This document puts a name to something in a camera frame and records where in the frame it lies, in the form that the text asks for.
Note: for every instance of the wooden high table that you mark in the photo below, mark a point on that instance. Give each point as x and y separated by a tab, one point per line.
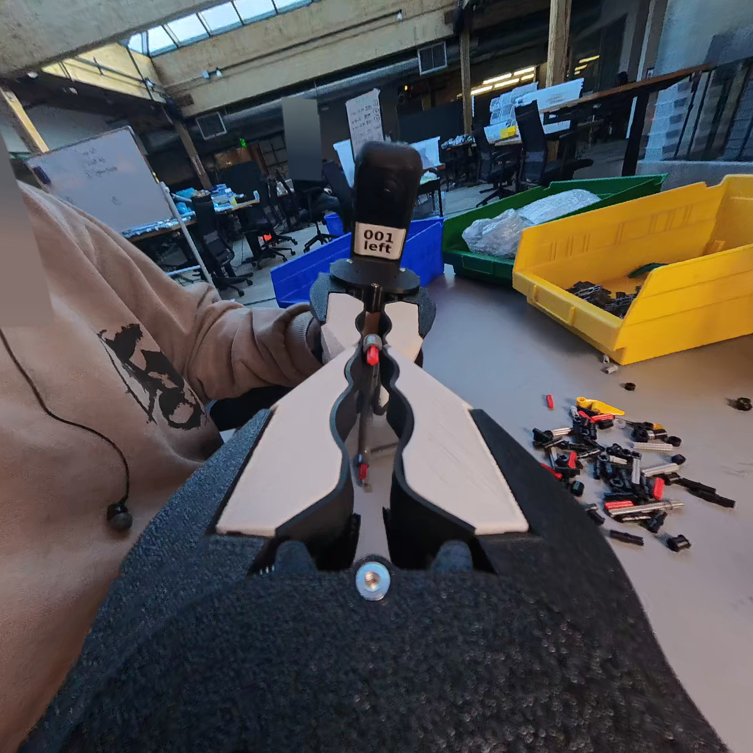
635	88

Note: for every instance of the grey desk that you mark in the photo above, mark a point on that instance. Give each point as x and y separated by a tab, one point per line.
676	588

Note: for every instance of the small grey pin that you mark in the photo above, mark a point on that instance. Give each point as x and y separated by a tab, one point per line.
610	367

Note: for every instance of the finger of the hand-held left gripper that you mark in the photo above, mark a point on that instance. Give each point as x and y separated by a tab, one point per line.
406	329
340	323

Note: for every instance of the green brick piece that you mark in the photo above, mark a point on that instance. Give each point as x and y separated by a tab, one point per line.
647	269

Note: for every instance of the white whiteboard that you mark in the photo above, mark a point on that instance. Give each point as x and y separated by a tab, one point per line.
100	176

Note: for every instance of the white paper poster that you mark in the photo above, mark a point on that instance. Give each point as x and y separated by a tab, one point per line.
365	120

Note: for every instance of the heap of dark grey bricks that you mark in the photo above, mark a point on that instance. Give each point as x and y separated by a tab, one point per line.
606	300

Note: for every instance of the wall air vent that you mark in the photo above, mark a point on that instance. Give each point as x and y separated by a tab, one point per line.
210	125
432	57

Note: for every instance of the green storage bin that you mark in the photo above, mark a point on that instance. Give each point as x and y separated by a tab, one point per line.
470	265

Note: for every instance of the black connector piece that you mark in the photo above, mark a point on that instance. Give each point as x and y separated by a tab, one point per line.
742	403

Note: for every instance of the pile of black red pins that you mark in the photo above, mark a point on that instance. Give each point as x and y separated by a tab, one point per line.
623	470

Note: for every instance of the clear plastic bag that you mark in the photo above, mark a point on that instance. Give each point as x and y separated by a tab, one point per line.
517	226

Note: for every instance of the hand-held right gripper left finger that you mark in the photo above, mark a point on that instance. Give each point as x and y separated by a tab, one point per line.
282	470

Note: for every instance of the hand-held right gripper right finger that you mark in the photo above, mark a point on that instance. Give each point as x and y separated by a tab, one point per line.
453	470

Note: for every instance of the grey bent rod red caps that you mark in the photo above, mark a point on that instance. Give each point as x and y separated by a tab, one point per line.
367	412

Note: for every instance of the person's left forearm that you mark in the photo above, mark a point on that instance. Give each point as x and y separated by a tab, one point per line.
253	335

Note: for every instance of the black office chair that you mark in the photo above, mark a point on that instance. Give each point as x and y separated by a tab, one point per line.
491	164
212	241
538	147

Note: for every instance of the yellow storage bin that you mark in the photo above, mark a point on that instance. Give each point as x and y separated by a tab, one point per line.
676	306

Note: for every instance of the yellow curved brick piece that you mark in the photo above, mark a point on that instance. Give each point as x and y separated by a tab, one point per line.
609	409
585	403

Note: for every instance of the blue storage bin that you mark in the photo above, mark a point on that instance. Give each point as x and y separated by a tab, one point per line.
423	259

